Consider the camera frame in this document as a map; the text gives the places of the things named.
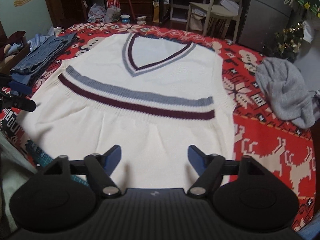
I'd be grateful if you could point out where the white drawer unit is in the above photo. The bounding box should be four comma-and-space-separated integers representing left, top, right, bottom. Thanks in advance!
170, 0, 208, 22

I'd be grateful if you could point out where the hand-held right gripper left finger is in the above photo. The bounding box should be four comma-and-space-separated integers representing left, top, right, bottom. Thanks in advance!
43, 144, 123, 197

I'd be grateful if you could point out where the white hanging cloth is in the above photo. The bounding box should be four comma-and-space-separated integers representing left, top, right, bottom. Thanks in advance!
301, 20, 315, 43

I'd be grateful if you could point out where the brown wooden drawer cabinet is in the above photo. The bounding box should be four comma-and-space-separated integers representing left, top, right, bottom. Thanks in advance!
116, 0, 154, 20

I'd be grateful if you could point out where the grey sweater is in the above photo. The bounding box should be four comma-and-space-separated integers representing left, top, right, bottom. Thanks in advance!
255, 57, 317, 129

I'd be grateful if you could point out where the green cutting mat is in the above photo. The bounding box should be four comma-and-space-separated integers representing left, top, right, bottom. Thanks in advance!
25, 142, 88, 188

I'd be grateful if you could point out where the white knit sweater vest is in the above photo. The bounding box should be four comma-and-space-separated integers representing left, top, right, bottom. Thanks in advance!
15, 33, 237, 190

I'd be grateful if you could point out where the grey refrigerator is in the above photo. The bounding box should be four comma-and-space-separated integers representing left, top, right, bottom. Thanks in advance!
237, 0, 298, 53

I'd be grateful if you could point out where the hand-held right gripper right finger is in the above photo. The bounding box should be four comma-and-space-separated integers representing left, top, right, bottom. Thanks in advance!
187, 144, 267, 197

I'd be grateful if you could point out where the red printed blanket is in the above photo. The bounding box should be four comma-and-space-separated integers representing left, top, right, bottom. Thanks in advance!
0, 21, 315, 233

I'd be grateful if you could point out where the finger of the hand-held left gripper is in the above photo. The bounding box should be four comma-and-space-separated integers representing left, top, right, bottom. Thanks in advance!
9, 81, 32, 95
5, 96, 37, 113

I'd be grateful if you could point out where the light denim garment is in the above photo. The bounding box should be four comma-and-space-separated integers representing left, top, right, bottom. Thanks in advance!
11, 73, 33, 85

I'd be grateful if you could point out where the printed plastic bag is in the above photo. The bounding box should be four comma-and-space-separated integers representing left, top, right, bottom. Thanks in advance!
87, 4, 107, 22

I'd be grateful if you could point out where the red broom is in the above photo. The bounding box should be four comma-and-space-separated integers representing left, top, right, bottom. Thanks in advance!
124, 0, 138, 23

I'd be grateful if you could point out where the beige chair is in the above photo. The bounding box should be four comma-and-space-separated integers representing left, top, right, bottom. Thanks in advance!
185, 0, 250, 43

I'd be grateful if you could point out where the grey plastic bag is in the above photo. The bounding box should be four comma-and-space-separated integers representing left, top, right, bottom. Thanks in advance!
105, 7, 122, 23

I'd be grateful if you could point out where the dark red cloth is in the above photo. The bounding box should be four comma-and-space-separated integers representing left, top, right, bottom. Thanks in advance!
5, 31, 27, 53

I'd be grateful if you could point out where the small Christmas tree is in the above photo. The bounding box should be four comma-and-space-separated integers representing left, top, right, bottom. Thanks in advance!
265, 22, 304, 62

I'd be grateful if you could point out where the wooden storage crate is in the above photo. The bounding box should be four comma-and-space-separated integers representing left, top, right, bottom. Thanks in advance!
0, 36, 32, 74

